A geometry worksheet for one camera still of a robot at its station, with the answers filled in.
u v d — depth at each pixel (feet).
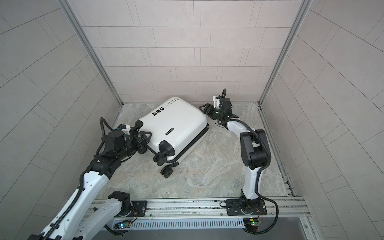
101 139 1.74
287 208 2.36
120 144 1.87
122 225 2.11
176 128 2.53
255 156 1.67
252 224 2.22
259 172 1.75
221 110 2.42
